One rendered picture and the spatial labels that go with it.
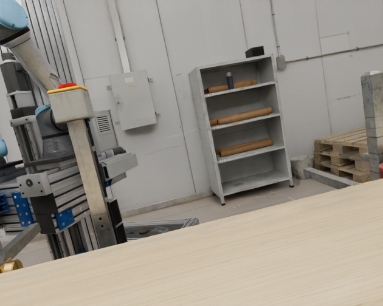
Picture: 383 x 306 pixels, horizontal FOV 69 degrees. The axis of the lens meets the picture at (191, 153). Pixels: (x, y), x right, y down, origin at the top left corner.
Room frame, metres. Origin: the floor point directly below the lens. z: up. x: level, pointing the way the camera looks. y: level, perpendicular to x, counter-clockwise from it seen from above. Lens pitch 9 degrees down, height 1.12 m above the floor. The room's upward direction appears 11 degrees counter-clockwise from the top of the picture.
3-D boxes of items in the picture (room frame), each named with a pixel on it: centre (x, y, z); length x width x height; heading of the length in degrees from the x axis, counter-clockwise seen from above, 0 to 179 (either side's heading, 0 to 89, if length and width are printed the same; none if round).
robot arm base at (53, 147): (1.30, 0.60, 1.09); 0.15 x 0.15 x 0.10
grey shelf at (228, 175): (3.30, -0.63, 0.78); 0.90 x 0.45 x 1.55; 99
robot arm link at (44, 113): (1.30, 0.59, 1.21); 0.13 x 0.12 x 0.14; 66
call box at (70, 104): (0.64, 0.24, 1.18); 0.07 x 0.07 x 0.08; 6
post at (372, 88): (0.72, -0.49, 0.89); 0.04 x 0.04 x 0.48; 6
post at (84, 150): (0.64, 0.24, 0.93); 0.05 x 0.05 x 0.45; 6
